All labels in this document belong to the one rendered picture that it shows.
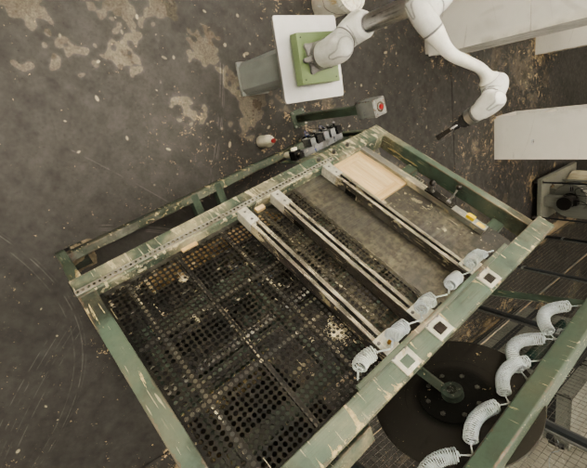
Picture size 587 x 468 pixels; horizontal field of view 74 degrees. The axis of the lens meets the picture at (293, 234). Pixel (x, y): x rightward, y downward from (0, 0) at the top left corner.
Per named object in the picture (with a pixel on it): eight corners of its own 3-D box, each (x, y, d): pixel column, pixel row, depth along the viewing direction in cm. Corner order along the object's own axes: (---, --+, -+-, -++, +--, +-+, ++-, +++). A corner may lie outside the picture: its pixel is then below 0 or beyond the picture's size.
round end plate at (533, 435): (429, 318, 246) (576, 373, 183) (431, 326, 249) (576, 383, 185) (343, 403, 209) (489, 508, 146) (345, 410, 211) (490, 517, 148)
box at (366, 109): (364, 98, 280) (384, 95, 266) (368, 114, 285) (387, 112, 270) (353, 103, 274) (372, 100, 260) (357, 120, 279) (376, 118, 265)
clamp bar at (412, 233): (330, 169, 253) (334, 138, 235) (492, 289, 198) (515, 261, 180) (319, 175, 248) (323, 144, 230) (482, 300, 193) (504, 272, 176)
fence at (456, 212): (364, 149, 270) (365, 145, 267) (485, 231, 226) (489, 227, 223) (359, 152, 267) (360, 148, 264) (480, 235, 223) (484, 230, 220)
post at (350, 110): (300, 113, 339) (362, 103, 280) (302, 120, 342) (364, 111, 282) (294, 116, 337) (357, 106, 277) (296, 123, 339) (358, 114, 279)
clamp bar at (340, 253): (280, 196, 233) (281, 164, 215) (445, 338, 178) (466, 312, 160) (267, 203, 229) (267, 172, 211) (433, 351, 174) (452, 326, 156)
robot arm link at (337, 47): (308, 51, 231) (331, 42, 213) (326, 32, 236) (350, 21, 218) (322, 73, 240) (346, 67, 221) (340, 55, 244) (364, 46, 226)
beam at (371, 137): (372, 136, 292) (376, 123, 283) (385, 144, 286) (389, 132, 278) (75, 294, 188) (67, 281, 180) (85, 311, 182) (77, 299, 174)
